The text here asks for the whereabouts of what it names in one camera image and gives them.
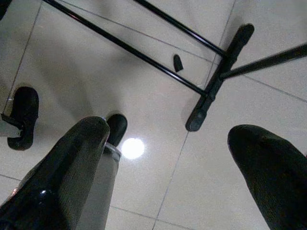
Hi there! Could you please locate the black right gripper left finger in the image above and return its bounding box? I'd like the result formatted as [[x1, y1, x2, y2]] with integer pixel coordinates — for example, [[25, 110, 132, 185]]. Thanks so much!
[[0, 116, 111, 230]]

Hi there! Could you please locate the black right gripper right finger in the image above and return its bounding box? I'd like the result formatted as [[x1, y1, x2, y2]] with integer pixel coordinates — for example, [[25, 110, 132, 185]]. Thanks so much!
[[227, 124, 307, 230]]

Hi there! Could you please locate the grey right robot leg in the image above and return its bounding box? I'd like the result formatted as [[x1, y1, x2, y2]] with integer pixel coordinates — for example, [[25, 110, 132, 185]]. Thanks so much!
[[76, 113, 129, 230]]

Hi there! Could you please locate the black metal clothes rack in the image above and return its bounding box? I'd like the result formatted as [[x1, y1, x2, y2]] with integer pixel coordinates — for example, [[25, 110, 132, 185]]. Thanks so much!
[[42, 0, 307, 132]]

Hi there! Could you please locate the small black rubber cap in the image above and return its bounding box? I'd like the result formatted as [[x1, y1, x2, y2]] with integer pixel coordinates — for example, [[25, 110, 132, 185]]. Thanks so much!
[[173, 54, 184, 72]]

